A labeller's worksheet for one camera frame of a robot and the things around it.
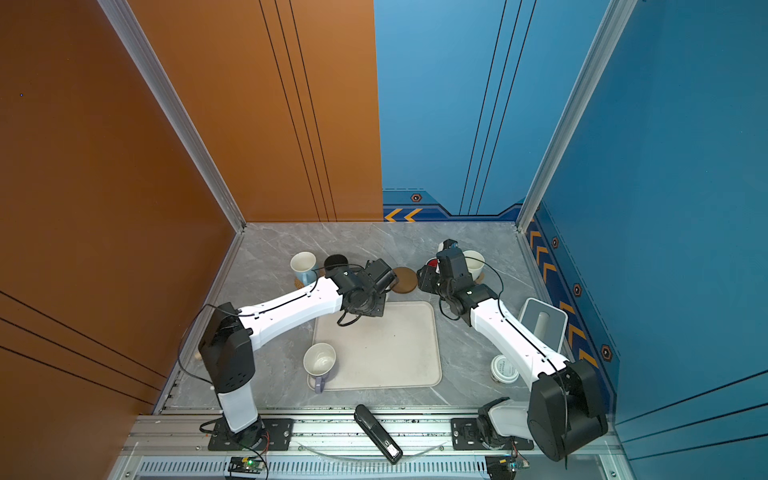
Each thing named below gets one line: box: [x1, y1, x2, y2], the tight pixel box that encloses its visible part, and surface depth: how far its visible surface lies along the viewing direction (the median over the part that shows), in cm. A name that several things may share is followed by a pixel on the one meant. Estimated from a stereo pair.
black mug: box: [324, 254, 349, 270], surface depth 98 cm
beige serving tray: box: [307, 301, 443, 391], surface depth 88 cm
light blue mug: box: [290, 251, 318, 286], surface depth 98 cm
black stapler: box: [353, 404, 403, 465], surface depth 72 cm
